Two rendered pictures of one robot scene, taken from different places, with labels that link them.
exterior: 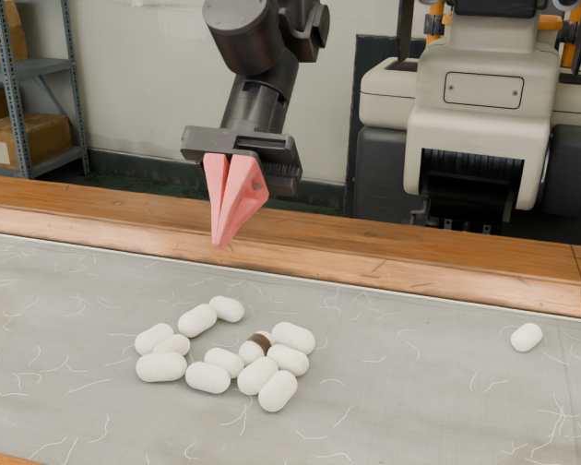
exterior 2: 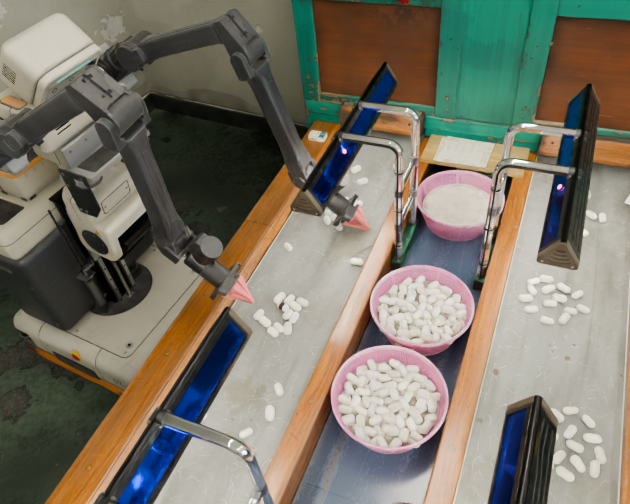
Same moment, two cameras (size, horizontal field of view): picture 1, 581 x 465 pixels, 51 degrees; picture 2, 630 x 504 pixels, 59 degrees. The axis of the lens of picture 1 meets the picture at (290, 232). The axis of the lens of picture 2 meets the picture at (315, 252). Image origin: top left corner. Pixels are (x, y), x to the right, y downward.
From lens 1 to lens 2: 1.29 m
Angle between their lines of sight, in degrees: 63
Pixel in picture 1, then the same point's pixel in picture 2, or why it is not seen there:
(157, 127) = not seen: outside the picture
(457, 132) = (126, 220)
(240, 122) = (224, 272)
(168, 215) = (187, 333)
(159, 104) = not seen: outside the picture
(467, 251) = (243, 246)
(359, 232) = not seen: hidden behind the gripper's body
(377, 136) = (31, 257)
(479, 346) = (286, 258)
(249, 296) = (247, 310)
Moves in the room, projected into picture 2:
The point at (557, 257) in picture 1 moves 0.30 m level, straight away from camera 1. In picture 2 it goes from (253, 226) to (183, 196)
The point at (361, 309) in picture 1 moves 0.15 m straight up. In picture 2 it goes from (262, 282) to (252, 245)
